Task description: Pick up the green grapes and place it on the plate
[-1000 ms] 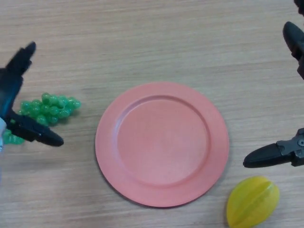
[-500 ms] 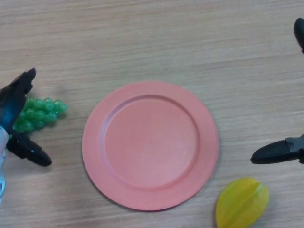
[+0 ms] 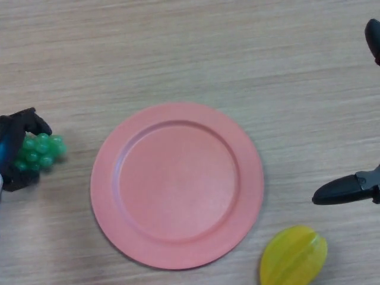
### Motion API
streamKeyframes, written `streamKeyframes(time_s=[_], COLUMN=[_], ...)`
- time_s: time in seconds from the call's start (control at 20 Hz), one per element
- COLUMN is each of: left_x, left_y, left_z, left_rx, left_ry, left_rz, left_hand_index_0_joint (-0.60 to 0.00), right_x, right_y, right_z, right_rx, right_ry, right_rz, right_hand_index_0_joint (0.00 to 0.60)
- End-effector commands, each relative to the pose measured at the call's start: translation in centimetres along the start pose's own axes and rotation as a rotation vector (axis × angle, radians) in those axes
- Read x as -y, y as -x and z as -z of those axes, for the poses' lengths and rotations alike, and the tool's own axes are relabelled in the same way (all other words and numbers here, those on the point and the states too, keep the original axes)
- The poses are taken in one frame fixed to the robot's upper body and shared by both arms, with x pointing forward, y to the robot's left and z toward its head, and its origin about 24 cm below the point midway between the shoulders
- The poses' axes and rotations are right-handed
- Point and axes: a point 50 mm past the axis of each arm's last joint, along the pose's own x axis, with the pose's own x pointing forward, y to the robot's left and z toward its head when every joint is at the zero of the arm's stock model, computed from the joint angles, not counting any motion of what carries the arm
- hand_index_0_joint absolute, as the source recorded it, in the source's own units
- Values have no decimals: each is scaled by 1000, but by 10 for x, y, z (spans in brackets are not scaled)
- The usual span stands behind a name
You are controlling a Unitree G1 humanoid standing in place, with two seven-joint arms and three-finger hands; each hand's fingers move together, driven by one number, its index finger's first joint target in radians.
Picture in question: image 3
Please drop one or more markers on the yellow starfruit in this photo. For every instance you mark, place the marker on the yellow starfruit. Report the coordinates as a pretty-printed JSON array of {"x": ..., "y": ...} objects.
[{"x": 292, "y": 258}]

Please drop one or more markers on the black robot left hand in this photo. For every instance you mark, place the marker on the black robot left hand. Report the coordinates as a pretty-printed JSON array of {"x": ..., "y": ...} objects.
[{"x": 15, "y": 127}]

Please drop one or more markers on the green grapes bunch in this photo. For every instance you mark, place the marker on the green grapes bunch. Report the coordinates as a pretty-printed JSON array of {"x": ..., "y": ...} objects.
[{"x": 41, "y": 148}]

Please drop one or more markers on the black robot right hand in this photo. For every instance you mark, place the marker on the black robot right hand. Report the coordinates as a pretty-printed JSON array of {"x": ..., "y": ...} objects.
[{"x": 341, "y": 190}]

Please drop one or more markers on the pink round plate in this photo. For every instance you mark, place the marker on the pink round plate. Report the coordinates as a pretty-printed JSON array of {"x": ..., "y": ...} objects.
[{"x": 178, "y": 187}]

